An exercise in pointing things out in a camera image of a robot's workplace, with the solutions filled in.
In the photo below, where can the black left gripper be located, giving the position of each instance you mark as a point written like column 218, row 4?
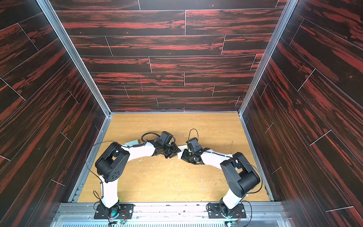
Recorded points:
column 176, row 150

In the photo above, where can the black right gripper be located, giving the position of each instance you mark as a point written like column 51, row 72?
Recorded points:
column 191, row 155

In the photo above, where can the white jewelry box sleeve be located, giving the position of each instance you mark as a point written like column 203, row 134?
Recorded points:
column 182, row 148

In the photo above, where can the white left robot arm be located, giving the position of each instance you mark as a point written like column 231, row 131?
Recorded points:
column 111, row 164

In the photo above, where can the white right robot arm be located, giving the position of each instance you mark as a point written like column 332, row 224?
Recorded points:
column 240, row 175

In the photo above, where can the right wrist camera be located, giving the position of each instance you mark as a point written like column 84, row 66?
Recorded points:
column 193, row 145

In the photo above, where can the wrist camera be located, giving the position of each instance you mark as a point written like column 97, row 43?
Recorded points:
column 164, row 139
column 193, row 145

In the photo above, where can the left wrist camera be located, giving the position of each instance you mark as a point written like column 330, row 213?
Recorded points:
column 164, row 139

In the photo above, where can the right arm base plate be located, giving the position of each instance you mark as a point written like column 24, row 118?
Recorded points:
column 220, row 210

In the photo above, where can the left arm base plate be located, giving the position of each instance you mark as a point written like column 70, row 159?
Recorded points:
column 121, row 211

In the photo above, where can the aluminium front rail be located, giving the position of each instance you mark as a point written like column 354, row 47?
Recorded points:
column 173, row 214

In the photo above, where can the aluminium frame rail left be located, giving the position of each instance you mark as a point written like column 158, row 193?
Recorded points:
column 60, row 31

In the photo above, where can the aluminium frame rail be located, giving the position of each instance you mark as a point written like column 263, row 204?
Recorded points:
column 60, row 31
column 281, row 25

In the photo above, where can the aluminium frame rail right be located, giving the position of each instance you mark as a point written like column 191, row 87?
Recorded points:
column 281, row 25

